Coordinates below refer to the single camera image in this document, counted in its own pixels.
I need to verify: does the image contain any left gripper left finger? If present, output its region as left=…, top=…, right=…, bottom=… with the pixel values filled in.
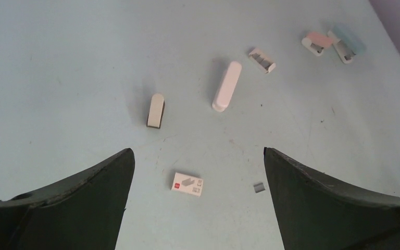
left=0, top=148, right=135, bottom=249

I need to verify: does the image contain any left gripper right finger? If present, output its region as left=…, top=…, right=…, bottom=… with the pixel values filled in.
left=264, top=147, right=400, bottom=249

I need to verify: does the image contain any long white stapler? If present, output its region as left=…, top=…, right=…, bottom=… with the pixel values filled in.
left=211, top=61, right=242, bottom=112

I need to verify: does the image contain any beige brown mini stapler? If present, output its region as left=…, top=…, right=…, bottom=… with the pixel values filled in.
left=146, top=93, right=165, bottom=129

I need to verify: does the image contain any white staple box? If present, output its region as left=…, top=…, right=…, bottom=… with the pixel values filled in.
left=171, top=172, right=204, bottom=197

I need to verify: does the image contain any open staple box tray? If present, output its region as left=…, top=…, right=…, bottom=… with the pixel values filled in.
left=248, top=48, right=277, bottom=74

